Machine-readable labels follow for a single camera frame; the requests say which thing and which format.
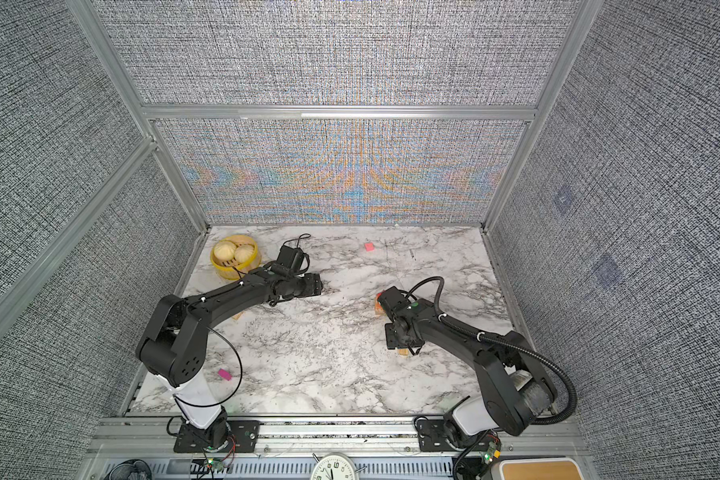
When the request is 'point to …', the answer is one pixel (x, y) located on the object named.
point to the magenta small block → (225, 374)
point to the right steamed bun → (243, 252)
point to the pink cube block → (369, 246)
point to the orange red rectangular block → (377, 305)
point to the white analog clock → (336, 466)
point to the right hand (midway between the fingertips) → (399, 338)
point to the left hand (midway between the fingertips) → (315, 287)
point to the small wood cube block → (237, 315)
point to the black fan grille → (131, 469)
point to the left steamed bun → (225, 250)
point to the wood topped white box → (540, 469)
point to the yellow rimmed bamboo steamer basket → (232, 269)
